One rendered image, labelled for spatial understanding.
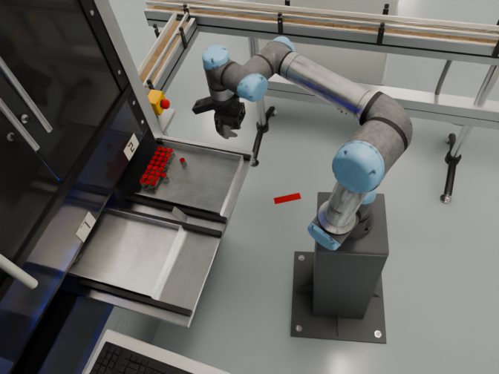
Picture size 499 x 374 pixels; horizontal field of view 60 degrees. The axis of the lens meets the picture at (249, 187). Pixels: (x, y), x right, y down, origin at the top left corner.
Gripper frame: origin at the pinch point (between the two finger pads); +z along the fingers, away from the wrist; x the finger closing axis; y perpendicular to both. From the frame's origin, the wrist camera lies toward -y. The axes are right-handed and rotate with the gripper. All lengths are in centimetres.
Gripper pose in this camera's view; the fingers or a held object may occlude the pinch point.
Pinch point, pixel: (225, 135)
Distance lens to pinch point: 147.1
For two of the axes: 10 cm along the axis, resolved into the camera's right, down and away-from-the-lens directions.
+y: 9.5, 2.0, -2.4
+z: 0.9, 5.5, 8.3
